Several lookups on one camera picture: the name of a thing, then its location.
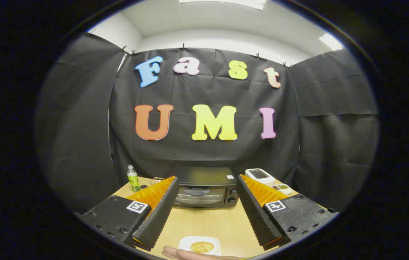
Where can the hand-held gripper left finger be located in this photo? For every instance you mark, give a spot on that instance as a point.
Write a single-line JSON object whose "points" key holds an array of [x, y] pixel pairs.
{"points": [[161, 213]]}

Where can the black backdrop cloth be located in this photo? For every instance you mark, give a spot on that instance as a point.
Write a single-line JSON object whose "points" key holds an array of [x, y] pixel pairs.
{"points": [[208, 155]]}

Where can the small white snack dish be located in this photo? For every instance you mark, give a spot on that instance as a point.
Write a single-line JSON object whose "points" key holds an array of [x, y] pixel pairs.
{"points": [[283, 188]]}

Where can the white square plate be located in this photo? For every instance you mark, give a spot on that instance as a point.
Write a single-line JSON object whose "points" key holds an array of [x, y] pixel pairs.
{"points": [[184, 242]]}

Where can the green label drink bottle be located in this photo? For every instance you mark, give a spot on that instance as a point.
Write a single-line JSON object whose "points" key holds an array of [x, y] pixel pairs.
{"points": [[133, 180]]}

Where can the white slot toaster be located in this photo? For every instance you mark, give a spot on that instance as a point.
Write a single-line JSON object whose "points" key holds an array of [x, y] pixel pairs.
{"points": [[258, 175]]}

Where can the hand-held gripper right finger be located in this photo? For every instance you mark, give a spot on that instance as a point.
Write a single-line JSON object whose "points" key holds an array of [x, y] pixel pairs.
{"points": [[257, 213]]}

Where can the black toaster oven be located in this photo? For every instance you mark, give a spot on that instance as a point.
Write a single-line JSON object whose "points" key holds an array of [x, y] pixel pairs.
{"points": [[204, 177]]}

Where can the small ceiling light panel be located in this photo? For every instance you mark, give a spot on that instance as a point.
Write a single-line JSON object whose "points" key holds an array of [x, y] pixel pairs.
{"points": [[331, 41]]}

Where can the long ceiling light panel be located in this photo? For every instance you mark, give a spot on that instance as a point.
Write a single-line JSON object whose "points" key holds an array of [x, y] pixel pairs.
{"points": [[222, 3]]}

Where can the round golden bread bun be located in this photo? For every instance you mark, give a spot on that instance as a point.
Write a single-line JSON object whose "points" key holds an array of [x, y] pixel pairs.
{"points": [[202, 247]]}

